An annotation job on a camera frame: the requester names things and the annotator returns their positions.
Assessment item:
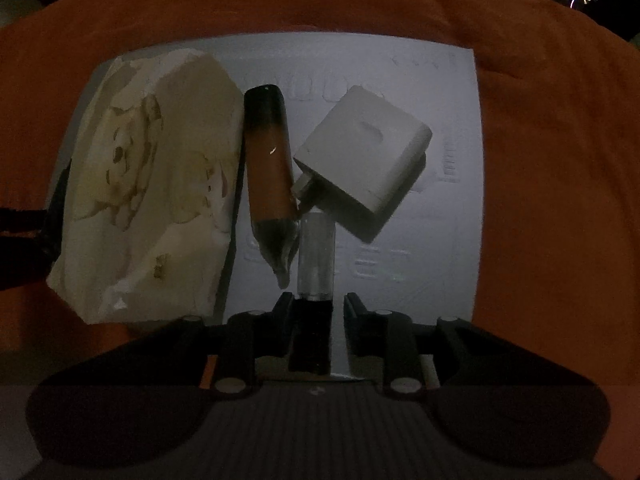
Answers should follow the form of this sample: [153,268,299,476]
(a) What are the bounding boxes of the clear cylindrical cap bottle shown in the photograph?
[297,211,335,301]

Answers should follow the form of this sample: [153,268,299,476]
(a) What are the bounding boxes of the white square charger box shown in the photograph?
[292,86,433,242]

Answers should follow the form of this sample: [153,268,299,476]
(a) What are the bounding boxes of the black object at left edge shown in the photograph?
[0,207,53,290]

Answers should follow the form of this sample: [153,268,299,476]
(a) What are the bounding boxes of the cream cartoon tissue pack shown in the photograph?
[48,49,244,324]

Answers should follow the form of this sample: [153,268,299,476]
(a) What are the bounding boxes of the white embossed plastic board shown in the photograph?
[45,32,486,380]

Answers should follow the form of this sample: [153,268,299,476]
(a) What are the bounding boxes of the amber brown tube bottle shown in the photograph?
[243,84,298,289]

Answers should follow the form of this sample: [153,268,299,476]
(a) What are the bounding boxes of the orange fuzzy cloth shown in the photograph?
[1,0,639,479]

